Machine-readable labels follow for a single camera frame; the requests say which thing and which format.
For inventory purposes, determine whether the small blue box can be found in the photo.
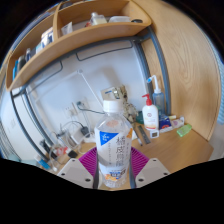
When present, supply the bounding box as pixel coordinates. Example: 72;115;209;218
158;115;173;130

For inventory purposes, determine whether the small green plastic packet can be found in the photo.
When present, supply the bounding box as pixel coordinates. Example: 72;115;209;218
175;123;193;138

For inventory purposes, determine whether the black charger block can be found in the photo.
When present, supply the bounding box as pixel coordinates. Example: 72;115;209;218
80;125;91;136

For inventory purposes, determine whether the pink white tube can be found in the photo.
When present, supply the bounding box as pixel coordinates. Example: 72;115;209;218
169;116;185;131

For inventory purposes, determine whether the grey metal desk frame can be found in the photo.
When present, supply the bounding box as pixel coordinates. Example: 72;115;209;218
9;26;173;161

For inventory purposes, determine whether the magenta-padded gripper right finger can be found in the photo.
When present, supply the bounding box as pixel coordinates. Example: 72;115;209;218
127;147;172;190

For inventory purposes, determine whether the white desk lamp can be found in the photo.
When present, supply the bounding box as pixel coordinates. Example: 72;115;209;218
26;68;111;111

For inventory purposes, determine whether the wooden tree-man figurine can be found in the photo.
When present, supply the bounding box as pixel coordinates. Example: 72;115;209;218
113;85;138;124

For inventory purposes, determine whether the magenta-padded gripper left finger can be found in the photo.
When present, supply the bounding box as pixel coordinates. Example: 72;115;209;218
56;147;100;190

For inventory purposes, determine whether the grey flat ruler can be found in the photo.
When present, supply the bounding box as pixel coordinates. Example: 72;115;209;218
137;124;152;146

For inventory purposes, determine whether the black plug adapter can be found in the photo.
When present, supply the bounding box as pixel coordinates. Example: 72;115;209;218
66;148;79;159

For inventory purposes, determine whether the white wall socket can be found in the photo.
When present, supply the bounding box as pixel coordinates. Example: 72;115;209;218
76;98;88;111
64;105;76;118

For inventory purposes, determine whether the blue white-capped can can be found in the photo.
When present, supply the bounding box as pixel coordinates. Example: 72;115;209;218
34;156;51;171

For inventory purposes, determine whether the white red-pump lotion bottle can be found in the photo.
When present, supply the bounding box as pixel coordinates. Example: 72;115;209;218
141;93;160;132

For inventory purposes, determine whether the small white square thermometer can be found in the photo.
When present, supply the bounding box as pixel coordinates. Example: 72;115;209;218
149;129;160;139

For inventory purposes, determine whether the clear plastic water bottle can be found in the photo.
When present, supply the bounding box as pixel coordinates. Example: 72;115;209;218
94;99;134;191

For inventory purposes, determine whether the wooden shelf unit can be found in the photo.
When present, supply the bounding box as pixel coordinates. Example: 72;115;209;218
4;0;153;93

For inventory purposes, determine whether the blue white-nozzle squeeze bottle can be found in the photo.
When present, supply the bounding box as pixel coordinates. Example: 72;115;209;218
146;74;166;116

